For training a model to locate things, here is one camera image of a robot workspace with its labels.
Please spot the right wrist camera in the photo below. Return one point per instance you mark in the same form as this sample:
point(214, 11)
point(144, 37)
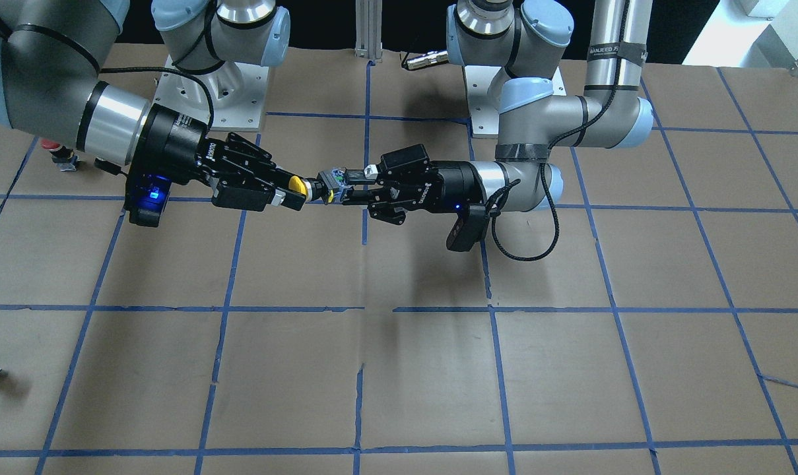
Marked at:
point(145, 199)

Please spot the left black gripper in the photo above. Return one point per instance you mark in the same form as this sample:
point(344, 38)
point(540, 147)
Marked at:
point(453, 184)

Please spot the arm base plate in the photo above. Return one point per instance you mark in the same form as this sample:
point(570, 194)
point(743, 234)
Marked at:
point(488, 88)
point(238, 91)

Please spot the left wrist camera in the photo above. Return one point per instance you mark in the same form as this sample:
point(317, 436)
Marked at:
point(469, 228)

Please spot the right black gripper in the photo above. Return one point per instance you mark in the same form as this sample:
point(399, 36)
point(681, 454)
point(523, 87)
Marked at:
point(176, 146)

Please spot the aluminium frame post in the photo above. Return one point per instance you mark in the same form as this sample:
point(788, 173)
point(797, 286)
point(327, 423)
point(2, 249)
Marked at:
point(369, 30)

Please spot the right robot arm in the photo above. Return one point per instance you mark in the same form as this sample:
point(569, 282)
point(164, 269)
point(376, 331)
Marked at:
point(51, 57)

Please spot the red push button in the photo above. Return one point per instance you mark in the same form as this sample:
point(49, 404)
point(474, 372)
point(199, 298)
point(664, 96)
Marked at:
point(63, 157)

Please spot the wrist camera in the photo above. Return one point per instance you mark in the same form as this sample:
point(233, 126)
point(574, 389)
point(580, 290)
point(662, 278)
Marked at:
point(145, 199)
point(469, 228)

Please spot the yellow push button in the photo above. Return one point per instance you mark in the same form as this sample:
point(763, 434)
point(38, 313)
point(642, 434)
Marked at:
point(330, 186)

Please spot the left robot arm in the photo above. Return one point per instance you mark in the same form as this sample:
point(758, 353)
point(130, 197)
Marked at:
point(527, 44)

